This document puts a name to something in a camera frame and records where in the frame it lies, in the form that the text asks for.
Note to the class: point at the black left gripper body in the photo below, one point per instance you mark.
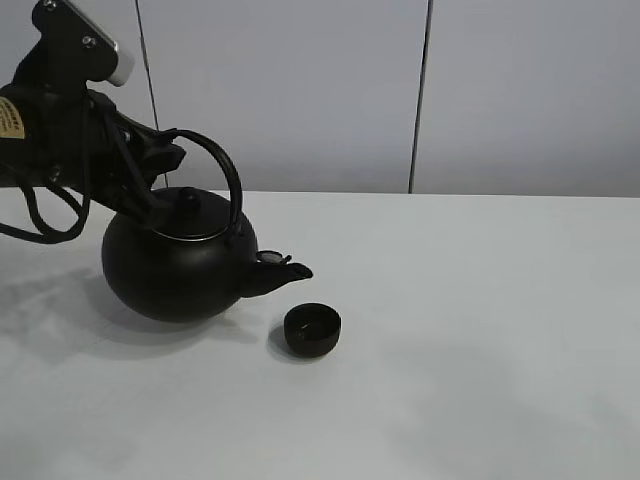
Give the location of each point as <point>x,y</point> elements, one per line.
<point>56,132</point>

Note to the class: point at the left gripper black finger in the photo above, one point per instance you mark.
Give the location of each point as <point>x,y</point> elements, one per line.
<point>152,155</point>
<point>149,211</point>

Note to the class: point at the black round teapot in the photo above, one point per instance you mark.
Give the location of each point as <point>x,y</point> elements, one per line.
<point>201,259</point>

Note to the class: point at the small black teacup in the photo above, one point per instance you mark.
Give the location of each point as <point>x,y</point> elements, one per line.
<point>312,330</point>

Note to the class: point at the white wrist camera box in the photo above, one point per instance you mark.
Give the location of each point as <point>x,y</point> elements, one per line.
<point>124,59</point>

